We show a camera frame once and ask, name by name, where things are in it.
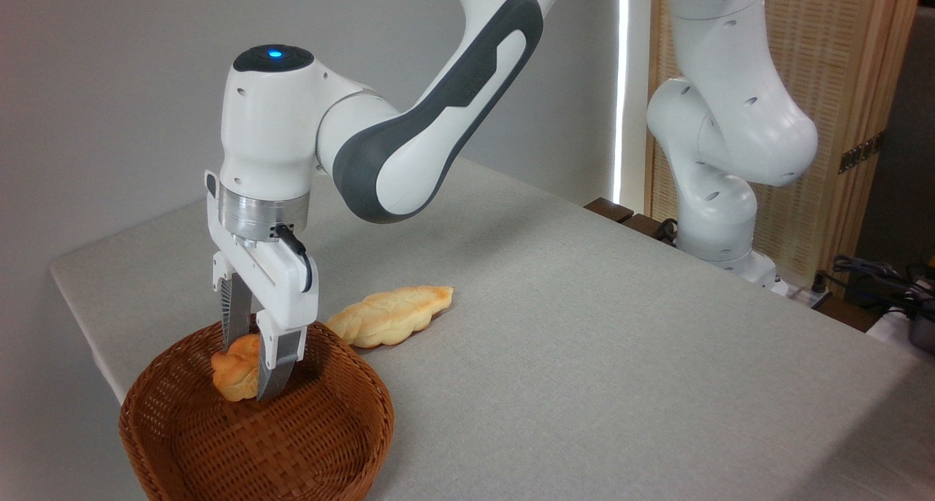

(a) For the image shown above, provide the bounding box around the black cable bundle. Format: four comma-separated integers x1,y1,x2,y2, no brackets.
831,255,935,319

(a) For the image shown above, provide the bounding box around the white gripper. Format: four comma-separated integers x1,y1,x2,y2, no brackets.
205,169,320,402

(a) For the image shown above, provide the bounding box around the brown wicker basket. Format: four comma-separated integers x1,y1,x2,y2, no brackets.
118,312,395,501

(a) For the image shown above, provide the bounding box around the white power strip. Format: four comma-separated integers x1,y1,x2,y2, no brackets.
774,276,833,310

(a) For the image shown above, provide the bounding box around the round knotted bread roll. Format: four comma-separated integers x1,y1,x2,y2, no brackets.
211,333,262,402

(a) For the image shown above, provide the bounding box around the dark metal hinge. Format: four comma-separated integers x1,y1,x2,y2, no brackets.
839,130,886,175

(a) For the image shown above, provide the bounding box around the wooden woven screen panel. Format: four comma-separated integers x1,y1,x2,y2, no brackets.
646,0,925,297

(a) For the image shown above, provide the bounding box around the dark wooden block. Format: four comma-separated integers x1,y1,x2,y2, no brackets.
621,213,676,244
584,198,635,224

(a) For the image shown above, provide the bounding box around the long braided bread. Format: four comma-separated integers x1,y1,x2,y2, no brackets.
325,285,454,349

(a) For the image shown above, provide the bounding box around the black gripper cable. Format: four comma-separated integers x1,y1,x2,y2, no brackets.
274,223,313,294

